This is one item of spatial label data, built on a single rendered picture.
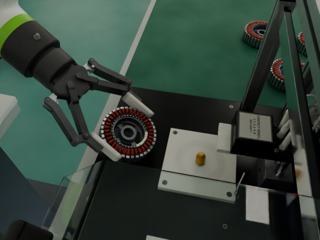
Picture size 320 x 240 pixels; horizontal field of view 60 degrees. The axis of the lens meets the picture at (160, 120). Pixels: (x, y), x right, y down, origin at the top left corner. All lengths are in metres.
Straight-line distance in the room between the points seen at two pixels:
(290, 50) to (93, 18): 2.23
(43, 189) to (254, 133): 1.21
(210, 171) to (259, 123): 0.15
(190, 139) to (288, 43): 0.29
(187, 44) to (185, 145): 0.41
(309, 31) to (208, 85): 0.42
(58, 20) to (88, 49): 0.51
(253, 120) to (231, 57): 0.43
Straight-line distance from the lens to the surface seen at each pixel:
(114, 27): 2.42
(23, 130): 1.79
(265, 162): 0.57
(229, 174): 0.59
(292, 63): 0.43
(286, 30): 0.49
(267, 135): 0.48
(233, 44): 0.95
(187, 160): 0.59
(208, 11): 1.10
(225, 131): 0.52
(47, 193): 1.50
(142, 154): 0.54
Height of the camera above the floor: 1.29
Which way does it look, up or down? 51 degrees down
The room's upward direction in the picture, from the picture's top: straight up
